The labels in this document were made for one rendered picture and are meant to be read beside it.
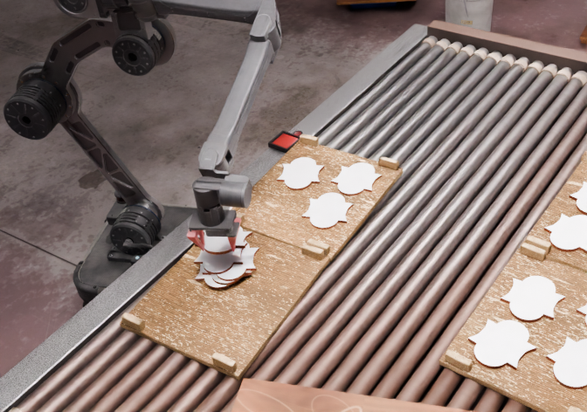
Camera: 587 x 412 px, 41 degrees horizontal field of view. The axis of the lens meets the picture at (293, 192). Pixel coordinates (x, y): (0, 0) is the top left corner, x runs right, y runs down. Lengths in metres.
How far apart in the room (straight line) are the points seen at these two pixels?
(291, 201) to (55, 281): 1.62
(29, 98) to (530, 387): 1.91
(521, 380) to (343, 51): 3.30
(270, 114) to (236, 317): 2.48
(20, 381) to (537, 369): 1.15
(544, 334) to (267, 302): 0.64
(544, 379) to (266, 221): 0.82
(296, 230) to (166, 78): 2.79
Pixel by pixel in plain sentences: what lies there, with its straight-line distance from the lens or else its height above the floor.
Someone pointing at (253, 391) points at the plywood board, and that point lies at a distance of 1.59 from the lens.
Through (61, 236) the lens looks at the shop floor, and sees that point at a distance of 3.76.
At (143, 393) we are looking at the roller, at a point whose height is 0.92.
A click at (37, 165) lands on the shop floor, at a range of 4.28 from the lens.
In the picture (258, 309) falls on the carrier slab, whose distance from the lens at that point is 1.87.
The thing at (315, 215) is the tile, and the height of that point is 0.94.
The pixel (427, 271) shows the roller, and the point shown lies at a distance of 1.96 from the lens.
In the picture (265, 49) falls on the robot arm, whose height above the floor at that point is 1.40.
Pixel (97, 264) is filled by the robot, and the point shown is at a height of 0.24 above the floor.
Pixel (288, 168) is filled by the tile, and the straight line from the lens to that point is 2.25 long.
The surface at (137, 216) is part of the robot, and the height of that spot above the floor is 0.41.
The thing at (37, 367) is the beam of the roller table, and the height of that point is 0.91.
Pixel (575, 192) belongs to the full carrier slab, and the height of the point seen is 0.94.
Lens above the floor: 2.31
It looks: 39 degrees down
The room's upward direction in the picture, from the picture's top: 7 degrees counter-clockwise
